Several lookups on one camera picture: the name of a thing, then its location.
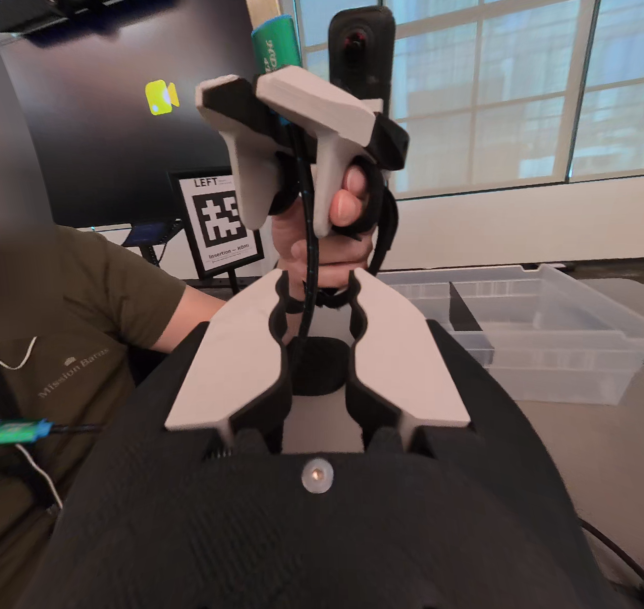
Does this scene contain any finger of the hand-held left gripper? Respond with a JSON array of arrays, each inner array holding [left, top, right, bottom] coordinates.
[[195, 73, 291, 157], [256, 64, 379, 148]]

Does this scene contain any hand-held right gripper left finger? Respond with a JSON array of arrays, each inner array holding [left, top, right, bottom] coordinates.
[[165, 268, 293, 453]]

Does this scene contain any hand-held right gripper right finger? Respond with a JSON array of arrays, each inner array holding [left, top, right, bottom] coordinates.
[[346, 267, 472, 453]]

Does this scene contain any black braided hdmi cable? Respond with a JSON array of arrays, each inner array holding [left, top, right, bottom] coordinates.
[[0, 0, 323, 445]]

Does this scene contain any person's left forearm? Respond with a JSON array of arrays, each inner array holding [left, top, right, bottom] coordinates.
[[150, 282, 236, 354]]

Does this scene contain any person's left hand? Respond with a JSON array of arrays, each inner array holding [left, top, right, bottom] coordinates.
[[271, 166, 379, 300]]

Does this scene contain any large black monitor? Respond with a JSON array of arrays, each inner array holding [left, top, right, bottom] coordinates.
[[0, 0, 270, 228]]

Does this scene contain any framed tag sign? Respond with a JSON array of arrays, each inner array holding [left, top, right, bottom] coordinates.
[[168, 169, 266, 295]]

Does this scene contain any clear plastic bin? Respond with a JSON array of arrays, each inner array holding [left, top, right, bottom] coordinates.
[[376, 263, 644, 407]]

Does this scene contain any black monitor stand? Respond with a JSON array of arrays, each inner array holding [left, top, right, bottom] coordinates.
[[122, 221, 174, 268]]

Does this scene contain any person's torso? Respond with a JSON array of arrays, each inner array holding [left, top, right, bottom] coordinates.
[[0, 224, 188, 609]]

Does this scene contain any large gridded window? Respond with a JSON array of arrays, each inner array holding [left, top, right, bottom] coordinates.
[[289, 0, 644, 201]]

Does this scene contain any white cord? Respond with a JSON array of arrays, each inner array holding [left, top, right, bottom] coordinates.
[[0, 336, 64, 510]]

